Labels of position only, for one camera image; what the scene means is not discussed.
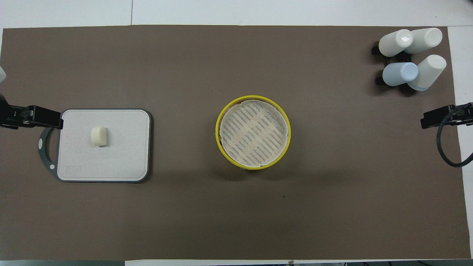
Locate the white cutting board grey rim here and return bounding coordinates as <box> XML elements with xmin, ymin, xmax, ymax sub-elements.
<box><xmin>38</xmin><ymin>108</ymin><xmax>153</xmax><ymax>184</ymax></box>

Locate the perforated white steamer liner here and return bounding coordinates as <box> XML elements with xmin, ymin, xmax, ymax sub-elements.
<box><xmin>220</xmin><ymin>100</ymin><xmax>288</xmax><ymax>167</ymax></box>

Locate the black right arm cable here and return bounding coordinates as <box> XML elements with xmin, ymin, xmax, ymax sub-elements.
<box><xmin>436</xmin><ymin>105</ymin><xmax>473</xmax><ymax>168</ymax></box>

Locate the black cup rack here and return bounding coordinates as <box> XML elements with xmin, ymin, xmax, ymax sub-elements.
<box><xmin>372</xmin><ymin>44</ymin><xmax>414</xmax><ymax>86</ymax></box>

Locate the yellow rimmed bamboo steamer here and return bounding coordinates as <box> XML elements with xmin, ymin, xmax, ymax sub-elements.
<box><xmin>215</xmin><ymin>95</ymin><xmax>292</xmax><ymax>171</ymax></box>

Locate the light blue plastic cup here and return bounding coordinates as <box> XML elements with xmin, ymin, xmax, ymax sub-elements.
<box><xmin>382</xmin><ymin>62</ymin><xmax>419</xmax><ymax>87</ymax></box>

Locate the white steamed bun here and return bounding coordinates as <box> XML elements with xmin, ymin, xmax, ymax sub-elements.
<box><xmin>90</xmin><ymin>126</ymin><xmax>108</xmax><ymax>147</ymax></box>

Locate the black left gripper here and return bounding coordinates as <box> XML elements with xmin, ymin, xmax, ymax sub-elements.
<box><xmin>0</xmin><ymin>93</ymin><xmax>63</xmax><ymax>130</ymax></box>

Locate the brown table mat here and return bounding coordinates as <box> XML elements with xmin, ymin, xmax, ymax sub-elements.
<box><xmin>0</xmin><ymin>25</ymin><xmax>472</xmax><ymax>261</ymax></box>

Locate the white plastic cup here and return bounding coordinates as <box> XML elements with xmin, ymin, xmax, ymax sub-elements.
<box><xmin>407</xmin><ymin>55</ymin><xmax>447</xmax><ymax>91</ymax></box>
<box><xmin>378</xmin><ymin>29</ymin><xmax>414</xmax><ymax>57</ymax></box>
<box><xmin>405</xmin><ymin>28</ymin><xmax>443</xmax><ymax>55</ymax></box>

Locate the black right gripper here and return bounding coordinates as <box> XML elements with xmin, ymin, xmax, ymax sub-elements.
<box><xmin>421</xmin><ymin>103</ymin><xmax>473</xmax><ymax>130</ymax></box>

